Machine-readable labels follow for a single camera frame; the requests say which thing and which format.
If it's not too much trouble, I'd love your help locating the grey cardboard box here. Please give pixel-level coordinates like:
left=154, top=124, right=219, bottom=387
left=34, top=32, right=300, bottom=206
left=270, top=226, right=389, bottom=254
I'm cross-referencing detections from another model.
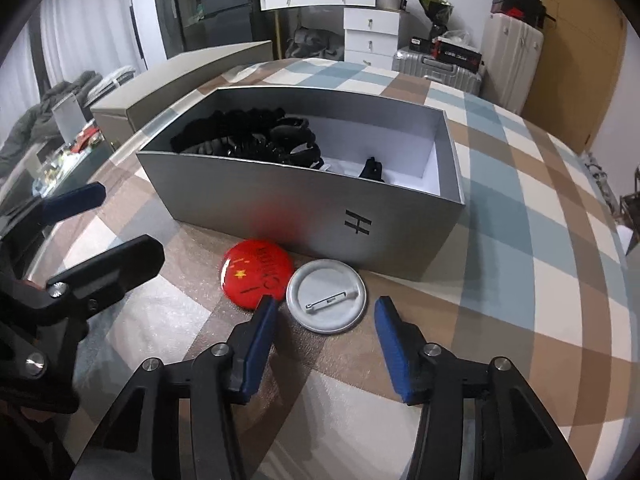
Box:
left=136, top=85, right=467, bottom=274

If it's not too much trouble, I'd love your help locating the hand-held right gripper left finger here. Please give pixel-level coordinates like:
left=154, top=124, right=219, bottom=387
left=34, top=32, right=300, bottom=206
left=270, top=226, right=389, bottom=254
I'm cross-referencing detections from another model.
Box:
left=70, top=296, right=279, bottom=480

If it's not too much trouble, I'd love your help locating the black shoe box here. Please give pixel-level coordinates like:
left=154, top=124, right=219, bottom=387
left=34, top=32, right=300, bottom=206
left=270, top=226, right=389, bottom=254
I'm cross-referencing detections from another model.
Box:
left=489, top=0, right=546, bottom=27

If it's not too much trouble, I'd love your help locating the white curtain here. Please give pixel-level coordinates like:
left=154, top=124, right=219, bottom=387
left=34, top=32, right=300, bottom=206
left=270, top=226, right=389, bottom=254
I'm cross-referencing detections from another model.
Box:
left=30, top=0, right=151, bottom=106

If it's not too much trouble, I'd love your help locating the black claw hair clip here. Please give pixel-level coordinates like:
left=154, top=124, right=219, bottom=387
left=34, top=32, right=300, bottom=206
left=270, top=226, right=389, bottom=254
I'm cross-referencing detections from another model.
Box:
left=270, top=115, right=326, bottom=171

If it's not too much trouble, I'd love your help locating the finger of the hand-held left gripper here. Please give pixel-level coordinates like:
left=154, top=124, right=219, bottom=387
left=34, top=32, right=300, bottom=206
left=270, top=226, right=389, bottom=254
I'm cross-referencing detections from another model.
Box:
left=0, top=182, right=107, bottom=242
left=46, top=234, right=166, bottom=322

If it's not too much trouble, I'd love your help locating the red round pin badge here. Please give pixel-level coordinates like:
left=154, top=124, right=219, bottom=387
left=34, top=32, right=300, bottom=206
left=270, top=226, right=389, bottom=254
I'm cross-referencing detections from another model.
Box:
left=220, top=240, right=296, bottom=314

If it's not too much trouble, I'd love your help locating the small black hair clip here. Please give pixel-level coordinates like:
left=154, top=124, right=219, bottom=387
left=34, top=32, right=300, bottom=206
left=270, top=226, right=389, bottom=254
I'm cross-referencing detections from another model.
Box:
left=357, top=156, right=384, bottom=181

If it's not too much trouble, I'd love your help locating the green wrapped bouquet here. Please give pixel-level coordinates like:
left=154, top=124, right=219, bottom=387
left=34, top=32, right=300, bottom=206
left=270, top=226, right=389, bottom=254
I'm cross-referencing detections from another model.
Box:
left=410, top=0, right=456, bottom=37

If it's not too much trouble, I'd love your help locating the grey jacket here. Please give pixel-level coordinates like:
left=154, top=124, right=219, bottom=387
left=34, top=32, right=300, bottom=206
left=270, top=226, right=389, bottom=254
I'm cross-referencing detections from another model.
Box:
left=0, top=70, right=103, bottom=171

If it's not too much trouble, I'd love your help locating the dark glass cabinet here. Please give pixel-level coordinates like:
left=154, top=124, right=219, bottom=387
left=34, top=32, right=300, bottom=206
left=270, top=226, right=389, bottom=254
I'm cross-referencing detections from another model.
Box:
left=127, top=0, right=201, bottom=68

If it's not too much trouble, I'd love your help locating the white desk with drawers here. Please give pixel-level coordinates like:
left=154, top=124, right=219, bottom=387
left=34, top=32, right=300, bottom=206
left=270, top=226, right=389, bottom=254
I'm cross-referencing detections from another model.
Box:
left=257, top=0, right=402, bottom=68

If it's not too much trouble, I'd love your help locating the wooden door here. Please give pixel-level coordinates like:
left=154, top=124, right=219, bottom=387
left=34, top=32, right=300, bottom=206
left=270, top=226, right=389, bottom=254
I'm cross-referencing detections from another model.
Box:
left=520, top=0, right=628, bottom=154

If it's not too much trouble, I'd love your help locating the silver round pin badge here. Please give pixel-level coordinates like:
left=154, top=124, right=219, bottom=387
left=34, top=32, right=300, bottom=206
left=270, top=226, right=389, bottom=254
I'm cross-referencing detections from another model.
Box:
left=286, top=259, right=369, bottom=335

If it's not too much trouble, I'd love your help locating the silver suitcase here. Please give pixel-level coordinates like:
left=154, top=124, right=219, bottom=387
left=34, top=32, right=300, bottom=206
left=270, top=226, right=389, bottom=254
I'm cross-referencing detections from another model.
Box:
left=392, top=47, right=485, bottom=97

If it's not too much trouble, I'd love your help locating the cluttered glass side table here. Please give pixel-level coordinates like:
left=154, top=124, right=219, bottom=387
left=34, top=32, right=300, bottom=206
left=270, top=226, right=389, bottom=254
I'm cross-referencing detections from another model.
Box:
left=32, top=125, right=113, bottom=197

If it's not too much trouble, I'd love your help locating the long black hair clip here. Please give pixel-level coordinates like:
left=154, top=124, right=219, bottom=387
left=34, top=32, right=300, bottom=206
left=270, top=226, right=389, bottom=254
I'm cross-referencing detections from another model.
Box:
left=170, top=107, right=288, bottom=153

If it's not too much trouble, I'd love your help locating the white suitcase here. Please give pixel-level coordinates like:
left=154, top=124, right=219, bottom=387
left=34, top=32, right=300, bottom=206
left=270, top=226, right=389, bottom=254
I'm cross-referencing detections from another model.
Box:
left=479, top=12, right=546, bottom=117

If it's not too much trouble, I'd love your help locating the dark grey bag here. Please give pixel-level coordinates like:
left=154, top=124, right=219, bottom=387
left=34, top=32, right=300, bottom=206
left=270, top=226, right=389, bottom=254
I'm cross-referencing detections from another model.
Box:
left=287, top=27, right=346, bottom=62

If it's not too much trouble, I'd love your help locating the black refrigerator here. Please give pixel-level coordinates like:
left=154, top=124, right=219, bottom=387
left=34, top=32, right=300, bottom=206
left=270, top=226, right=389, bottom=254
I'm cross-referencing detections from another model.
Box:
left=172, top=0, right=256, bottom=54

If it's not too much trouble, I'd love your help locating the grey box lid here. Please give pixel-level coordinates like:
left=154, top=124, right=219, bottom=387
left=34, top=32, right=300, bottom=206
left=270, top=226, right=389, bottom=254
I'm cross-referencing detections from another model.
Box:
left=90, top=40, right=274, bottom=134

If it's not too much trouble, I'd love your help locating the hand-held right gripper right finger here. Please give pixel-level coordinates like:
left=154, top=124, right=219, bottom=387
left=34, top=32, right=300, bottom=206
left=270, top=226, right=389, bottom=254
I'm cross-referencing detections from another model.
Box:
left=374, top=296, right=588, bottom=480

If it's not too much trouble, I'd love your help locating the checked blanket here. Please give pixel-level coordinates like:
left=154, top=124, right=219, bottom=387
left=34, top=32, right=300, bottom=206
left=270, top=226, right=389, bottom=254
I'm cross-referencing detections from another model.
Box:
left=25, top=57, right=633, bottom=480

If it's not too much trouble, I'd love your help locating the black box with red print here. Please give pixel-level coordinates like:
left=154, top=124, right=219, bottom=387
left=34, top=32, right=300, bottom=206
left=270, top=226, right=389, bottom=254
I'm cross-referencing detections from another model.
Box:
left=432, top=36, right=483, bottom=69

